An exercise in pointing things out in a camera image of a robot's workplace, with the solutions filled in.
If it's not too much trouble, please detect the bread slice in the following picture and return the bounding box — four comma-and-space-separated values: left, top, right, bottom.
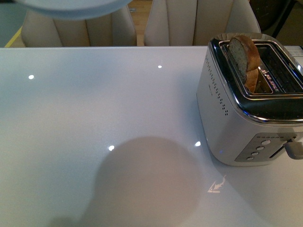
229, 35, 261, 93

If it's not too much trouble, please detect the light blue plate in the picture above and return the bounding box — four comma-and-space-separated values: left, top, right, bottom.
16, 0, 131, 20

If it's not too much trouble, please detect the beige chair left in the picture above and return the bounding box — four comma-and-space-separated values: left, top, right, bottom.
21, 6, 137, 47

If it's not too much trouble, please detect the white chrome two-slot toaster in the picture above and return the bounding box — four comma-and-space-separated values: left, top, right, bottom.
196, 33, 303, 166

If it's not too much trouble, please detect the info card on table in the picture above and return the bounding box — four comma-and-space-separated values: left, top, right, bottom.
285, 46, 303, 57

